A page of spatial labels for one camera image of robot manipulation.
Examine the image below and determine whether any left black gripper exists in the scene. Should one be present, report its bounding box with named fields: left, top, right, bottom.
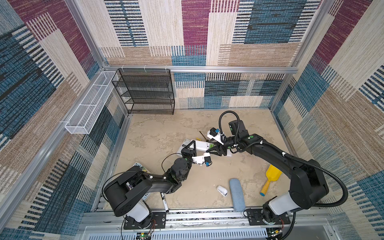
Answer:
left=178, top=141, right=196, bottom=182

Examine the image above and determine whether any white remote with green buttons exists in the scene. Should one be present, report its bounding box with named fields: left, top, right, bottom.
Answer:
left=196, top=141, right=210, bottom=152

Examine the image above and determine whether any white remote with red buttons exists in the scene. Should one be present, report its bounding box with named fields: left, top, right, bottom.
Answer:
left=177, top=139, right=191, bottom=155

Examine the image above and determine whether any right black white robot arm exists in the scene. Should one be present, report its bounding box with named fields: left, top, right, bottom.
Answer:
left=207, top=121, right=329, bottom=224

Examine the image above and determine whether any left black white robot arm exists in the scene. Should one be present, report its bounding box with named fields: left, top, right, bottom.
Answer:
left=103, top=141, right=197, bottom=227

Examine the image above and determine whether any small white plastic device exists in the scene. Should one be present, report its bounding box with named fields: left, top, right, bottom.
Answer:
left=217, top=186, right=228, bottom=197

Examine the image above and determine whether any blue grey fabric case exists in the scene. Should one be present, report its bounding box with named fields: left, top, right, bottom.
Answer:
left=229, top=178, right=246, bottom=212

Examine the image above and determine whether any black marker pen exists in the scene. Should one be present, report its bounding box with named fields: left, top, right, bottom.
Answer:
left=161, top=193, right=169, bottom=213

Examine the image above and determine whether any colourful paperback book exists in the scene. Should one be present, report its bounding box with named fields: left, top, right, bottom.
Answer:
left=134, top=162, right=150, bottom=201

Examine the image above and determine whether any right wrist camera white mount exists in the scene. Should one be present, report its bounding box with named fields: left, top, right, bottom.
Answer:
left=207, top=128, right=227, bottom=145

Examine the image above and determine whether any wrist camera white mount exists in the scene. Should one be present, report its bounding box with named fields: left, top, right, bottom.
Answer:
left=207, top=128, right=227, bottom=145
left=192, top=153, right=212, bottom=167

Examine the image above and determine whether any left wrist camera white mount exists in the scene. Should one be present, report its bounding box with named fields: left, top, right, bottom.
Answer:
left=192, top=153, right=212, bottom=167

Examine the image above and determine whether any black wire shelf rack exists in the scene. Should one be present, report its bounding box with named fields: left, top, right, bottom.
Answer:
left=112, top=69, right=176, bottom=115

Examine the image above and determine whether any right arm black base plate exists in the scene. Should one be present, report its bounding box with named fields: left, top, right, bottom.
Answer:
left=243, top=209, right=291, bottom=226

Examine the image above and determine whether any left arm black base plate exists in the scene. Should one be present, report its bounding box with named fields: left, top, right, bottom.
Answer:
left=123, top=212, right=167, bottom=230

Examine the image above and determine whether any white wire mesh basket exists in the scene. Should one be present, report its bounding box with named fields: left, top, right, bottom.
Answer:
left=65, top=71, right=116, bottom=135

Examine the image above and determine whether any black corrugated cable hose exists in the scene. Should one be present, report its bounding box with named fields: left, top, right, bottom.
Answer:
left=218, top=110, right=349, bottom=240

